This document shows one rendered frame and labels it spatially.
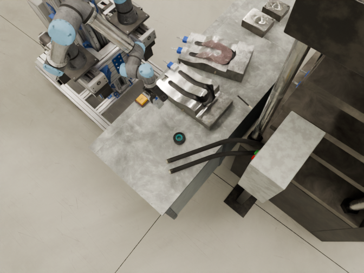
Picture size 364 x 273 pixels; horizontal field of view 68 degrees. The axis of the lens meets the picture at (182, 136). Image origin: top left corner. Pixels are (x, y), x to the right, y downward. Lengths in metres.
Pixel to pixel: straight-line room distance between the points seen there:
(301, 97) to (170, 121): 0.87
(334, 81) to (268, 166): 0.44
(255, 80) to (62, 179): 2.01
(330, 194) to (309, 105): 0.66
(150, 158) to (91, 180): 1.08
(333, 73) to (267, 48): 1.04
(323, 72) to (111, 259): 2.17
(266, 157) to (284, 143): 0.09
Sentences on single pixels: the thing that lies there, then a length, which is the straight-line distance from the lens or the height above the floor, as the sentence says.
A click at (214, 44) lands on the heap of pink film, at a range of 2.08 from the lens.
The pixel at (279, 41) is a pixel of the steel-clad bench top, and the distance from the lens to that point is 2.32.
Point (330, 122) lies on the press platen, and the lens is 1.47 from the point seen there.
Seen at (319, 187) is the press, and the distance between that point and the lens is 1.90.
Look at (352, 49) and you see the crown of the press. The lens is 0.91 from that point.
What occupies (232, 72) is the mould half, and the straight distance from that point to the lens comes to 1.98.
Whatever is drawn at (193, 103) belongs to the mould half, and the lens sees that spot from 1.79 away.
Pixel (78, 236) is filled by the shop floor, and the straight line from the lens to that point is 2.75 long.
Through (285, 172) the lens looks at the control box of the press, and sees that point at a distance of 1.12.
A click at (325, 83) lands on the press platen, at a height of 1.54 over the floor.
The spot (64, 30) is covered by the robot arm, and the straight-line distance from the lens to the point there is 1.42.
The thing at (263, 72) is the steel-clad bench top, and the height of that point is 0.80.
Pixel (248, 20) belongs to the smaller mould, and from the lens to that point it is 2.31.
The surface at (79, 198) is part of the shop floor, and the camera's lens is 2.79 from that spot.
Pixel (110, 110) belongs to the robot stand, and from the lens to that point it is 2.73.
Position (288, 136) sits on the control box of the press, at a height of 1.47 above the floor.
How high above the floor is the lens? 2.51
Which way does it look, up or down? 68 degrees down
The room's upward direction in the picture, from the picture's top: 11 degrees counter-clockwise
